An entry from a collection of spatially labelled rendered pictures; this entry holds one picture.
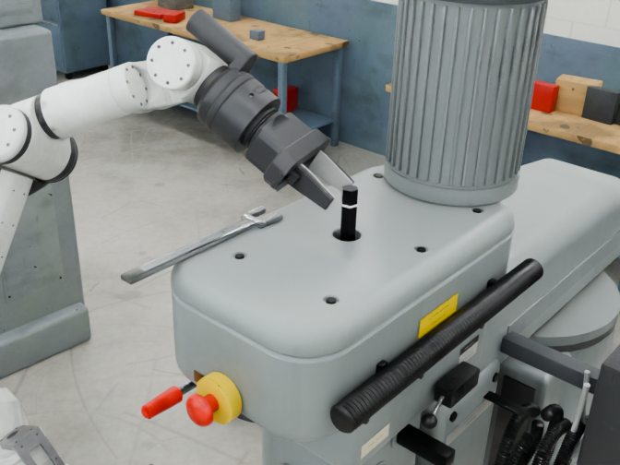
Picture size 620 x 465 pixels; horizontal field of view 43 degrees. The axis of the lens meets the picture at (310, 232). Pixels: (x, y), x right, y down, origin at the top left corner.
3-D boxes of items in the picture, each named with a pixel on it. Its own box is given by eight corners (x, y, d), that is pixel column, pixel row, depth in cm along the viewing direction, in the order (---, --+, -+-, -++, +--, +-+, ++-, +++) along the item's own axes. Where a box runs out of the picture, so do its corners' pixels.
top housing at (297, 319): (307, 467, 86) (312, 349, 78) (155, 367, 101) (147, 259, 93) (512, 301, 117) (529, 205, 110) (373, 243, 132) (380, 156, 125)
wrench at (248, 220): (136, 289, 87) (136, 282, 87) (114, 277, 90) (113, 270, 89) (282, 219, 104) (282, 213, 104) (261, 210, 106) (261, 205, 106)
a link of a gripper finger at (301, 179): (325, 211, 98) (288, 180, 98) (338, 194, 96) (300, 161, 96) (319, 216, 96) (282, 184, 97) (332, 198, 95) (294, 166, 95)
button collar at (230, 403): (231, 434, 90) (230, 393, 87) (196, 410, 93) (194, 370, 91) (243, 425, 91) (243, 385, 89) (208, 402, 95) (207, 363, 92)
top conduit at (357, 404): (352, 440, 84) (354, 415, 82) (322, 422, 86) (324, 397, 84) (542, 282, 114) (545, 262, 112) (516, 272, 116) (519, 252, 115)
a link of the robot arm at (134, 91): (209, 81, 98) (117, 113, 101) (233, 87, 106) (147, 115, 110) (195, 31, 97) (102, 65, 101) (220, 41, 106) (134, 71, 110)
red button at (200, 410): (205, 436, 88) (204, 409, 86) (182, 420, 90) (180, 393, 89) (226, 422, 90) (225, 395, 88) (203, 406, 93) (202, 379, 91)
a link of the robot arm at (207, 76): (197, 132, 96) (130, 75, 97) (227, 133, 106) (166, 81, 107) (252, 58, 93) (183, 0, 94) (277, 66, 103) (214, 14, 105)
